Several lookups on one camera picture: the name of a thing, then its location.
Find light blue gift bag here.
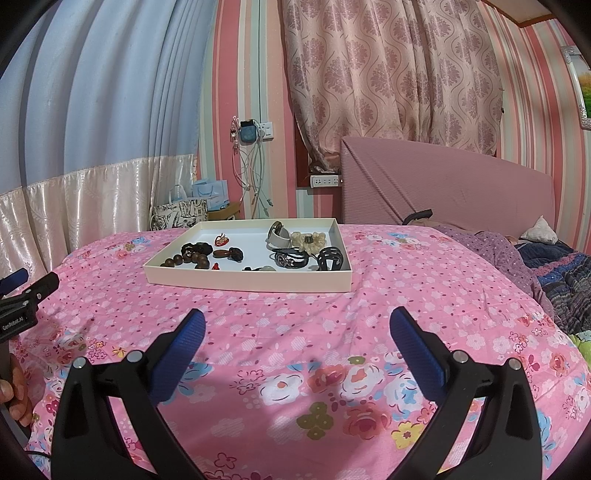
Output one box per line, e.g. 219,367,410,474
191,178,230,212

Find brown cardboard box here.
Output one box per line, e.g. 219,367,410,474
208,202,242,221

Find black leather bracelet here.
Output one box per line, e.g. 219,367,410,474
271,248,311,269

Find pink headboard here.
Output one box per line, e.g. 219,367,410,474
339,135,557,227

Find watch with white band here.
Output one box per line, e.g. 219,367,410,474
267,220,293,251

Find purple dotted blanket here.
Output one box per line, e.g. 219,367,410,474
425,222,555,315

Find cream scrunchie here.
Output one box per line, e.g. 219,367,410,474
290,230,327,253

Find black white floral tote bag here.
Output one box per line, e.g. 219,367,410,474
151,198,208,230

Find white charging cables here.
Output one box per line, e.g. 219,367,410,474
233,141,273,217

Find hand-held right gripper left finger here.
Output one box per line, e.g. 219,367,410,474
50,308,207,480

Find green cartoon cloth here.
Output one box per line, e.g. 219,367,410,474
567,329,591,358

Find white shallow tray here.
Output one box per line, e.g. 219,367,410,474
143,218,354,294

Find pink floral bedsheet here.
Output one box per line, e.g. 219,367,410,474
0,222,591,480

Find black bead bracelet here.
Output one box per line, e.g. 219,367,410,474
181,241,214,259

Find person's left hand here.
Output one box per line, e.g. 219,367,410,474
0,354,34,428

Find light blue curtain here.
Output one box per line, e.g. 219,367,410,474
0,0,218,195

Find silver framed picture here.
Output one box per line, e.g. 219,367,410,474
560,45,591,129

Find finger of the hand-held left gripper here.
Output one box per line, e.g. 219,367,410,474
0,268,29,296
21,271,61,303

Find cream satin curtain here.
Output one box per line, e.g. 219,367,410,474
0,152,199,278

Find black hair claw clip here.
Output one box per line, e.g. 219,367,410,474
318,246,345,272

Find dark blue patterned quilt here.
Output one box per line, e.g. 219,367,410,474
517,237,591,333

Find pink patterned curtain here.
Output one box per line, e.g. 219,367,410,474
277,0,504,160

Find white pillow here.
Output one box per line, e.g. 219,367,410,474
518,215,560,245

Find blue charger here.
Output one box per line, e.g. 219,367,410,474
239,119,262,145

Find wooden bead bracelet amber pendant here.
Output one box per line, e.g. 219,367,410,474
161,247,232,271

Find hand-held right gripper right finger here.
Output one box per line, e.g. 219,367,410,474
389,306,543,480

